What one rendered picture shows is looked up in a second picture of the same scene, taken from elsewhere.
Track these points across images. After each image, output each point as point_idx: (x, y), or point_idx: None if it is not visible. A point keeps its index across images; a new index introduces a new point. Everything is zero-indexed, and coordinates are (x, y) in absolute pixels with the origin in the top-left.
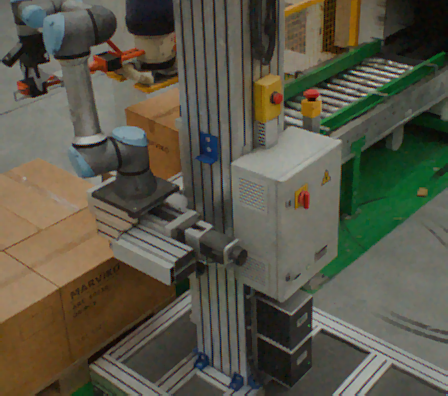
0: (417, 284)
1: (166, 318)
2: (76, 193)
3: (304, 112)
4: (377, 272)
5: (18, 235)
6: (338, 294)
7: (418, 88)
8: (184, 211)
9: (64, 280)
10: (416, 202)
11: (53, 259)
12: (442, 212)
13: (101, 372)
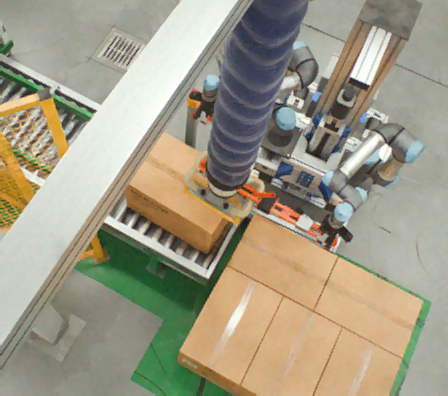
0: (180, 107)
1: (286, 222)
2: (231, 292)
3: (197, 105)
4: (172, 128)
5: (294, 309)
6: (200, 148)
7: (25, 66)
8: (358, 145)
9: (331, 256)
10: None
11: (313, 272)
12: (94, 91)
13: (337, 244)
